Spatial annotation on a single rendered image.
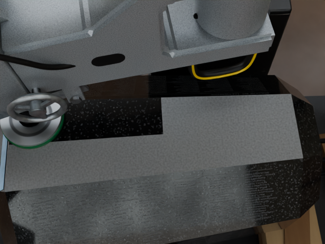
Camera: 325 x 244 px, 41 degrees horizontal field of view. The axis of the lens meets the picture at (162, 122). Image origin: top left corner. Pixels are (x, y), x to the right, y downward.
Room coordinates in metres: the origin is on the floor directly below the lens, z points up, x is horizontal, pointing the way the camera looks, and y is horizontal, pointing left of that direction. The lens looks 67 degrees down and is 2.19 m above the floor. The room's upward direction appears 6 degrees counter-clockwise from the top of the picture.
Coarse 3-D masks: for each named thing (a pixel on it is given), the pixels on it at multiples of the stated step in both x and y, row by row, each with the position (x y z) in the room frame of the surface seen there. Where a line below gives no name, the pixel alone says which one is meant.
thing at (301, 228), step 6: (306, 216) 0.29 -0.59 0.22; (294, 222) 0.28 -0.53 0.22; (300, 222) 0.27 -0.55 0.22; (306, 222) 0.27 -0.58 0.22; (288, 228) 0.25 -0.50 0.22; (294, 228) 0.25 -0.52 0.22; (300, 228) 0.25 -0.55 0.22; (306, 228) 0.24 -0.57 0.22; (288, 234) 0.23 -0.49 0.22; (294, 234) 0.22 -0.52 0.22; (300, 234) 0.22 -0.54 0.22; (306, 234) 0.22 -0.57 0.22; (288, 240) 0.20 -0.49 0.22; (294, 240) 0.20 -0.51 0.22; (300, 240) 0.20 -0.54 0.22; (306, 240) 0.19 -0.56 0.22
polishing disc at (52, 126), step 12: (48, 108) 0.66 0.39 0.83; (0, 120) 0.64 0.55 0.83; (12, 120) 0.64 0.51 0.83; (60, 120) 0.62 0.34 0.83; (12, 132) 0.59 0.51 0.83; (24, 132) 0.59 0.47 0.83; (36, 132) 0.58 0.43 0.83; (48, 132) 0.58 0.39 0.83; (24, 144) 0.54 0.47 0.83; (36, 144) 0.54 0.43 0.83
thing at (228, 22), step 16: (208, 0) 0.63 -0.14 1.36; (224, 0) 0.61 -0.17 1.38; (240, 0) 0.60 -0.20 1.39; (256, 0) 0.61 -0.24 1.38; (208, 16) 0.63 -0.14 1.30; (224, 16) 0.61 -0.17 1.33; (240, 16) 0.60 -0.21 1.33; (256, 16) 0.61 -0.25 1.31; (208, 32) 0.63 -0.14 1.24; (224, 32) 0.61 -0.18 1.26; (240, 32) 0.60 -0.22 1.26
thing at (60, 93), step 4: (84, 88) 0.60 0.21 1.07; (88, 88) 0.61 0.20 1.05; (44, 92) 0.60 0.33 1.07; (48, 92) 0.60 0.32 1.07; (52, 92) 0.60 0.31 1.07; (56, 92) 0.59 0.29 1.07; (60, 92) 0.59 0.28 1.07; (60, 96) 0.59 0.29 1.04; (64, 96) 0.60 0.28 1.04; (76, 96) 0.57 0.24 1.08; (44, 100) 0.59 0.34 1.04; (72, 100) 0.56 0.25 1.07; (76, 100) 0.56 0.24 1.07; (80, 100) 0.56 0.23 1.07; (0, 112) 0.58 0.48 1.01; (4, 112) 0.58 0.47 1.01; (20, 112) 0.58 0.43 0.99; (0, 116) 0.58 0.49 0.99; (4, 116) 0.58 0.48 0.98; (8, 116) 0.58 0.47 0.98
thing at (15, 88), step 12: (0, 12) 0.65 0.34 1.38; (0, 36) 0.60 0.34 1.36; (0, 48) 0.56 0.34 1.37; (0, 72) 0.54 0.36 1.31; (12, 72) 0.55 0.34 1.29; (0, 84) 0.54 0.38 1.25; (12, 84) 0.54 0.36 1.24; (24, 84) 0.55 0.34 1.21; (0, 96) 0.54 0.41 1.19; (12, 96) 0.54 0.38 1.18; (0, 108) 0.53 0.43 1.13
